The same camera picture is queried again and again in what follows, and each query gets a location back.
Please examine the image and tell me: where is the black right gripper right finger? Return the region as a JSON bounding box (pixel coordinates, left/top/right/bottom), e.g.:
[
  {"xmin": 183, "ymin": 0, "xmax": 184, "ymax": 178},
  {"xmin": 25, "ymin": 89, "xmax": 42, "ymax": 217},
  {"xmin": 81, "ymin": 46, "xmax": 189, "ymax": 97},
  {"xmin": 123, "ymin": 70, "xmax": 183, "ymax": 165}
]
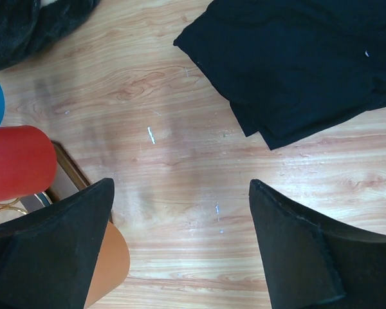
[{"xmin": 249, "ymin": 180, "xmax": 386, "ymax": 308}]

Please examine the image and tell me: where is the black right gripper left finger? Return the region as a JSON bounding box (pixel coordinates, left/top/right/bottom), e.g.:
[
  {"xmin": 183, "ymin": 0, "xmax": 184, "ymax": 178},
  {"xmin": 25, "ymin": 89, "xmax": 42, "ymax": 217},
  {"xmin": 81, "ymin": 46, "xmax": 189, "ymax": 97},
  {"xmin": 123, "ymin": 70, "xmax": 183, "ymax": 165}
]
[{"xmin": 0, "ymin": 178, "xmax": 115, "ymax": 308}]

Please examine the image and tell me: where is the orange wine glass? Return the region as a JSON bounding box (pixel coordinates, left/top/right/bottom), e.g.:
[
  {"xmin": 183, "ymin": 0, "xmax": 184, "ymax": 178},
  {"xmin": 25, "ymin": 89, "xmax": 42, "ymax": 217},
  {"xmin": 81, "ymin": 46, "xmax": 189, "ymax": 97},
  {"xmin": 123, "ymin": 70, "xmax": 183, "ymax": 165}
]
[{"xmin": 84, "ymin": 222, "xmax": 130, "ymax": 308}]

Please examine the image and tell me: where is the red wine glass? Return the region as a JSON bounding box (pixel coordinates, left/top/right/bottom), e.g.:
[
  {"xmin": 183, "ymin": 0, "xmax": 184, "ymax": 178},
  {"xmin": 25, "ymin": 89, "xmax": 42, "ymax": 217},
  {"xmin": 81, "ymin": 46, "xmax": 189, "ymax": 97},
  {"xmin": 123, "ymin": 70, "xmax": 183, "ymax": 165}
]
[{"xmin": 0, "ymin": 126, "xmax": 57, "ymax": 202}]

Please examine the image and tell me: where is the black folded cloth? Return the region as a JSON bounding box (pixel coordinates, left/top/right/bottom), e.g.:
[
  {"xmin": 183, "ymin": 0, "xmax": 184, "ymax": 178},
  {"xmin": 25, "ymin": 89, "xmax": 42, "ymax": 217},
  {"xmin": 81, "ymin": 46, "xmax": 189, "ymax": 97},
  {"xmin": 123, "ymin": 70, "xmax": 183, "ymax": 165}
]
[{"xmin": 174, "ymin": 1, "xmax": 386, "ymax": 149}]

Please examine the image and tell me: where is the black floral pillow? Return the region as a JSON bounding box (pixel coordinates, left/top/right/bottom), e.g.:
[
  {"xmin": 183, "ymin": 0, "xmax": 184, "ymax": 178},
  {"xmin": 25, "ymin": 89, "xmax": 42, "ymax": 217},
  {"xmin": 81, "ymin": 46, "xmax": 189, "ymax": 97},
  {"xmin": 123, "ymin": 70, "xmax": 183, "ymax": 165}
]
[{"xmin": 0, "ymin": 0, "xmax": 100, "ymax": 71}]

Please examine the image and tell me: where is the gold wire wine glass rack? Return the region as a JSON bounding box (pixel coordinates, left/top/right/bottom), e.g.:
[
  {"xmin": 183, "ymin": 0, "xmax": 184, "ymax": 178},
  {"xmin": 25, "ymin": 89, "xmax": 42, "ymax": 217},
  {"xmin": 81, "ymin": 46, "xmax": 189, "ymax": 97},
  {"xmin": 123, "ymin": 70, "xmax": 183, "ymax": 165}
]
[{"xmin": 0, "ymin": 142, "xmax": 90, "ymax": 226}]

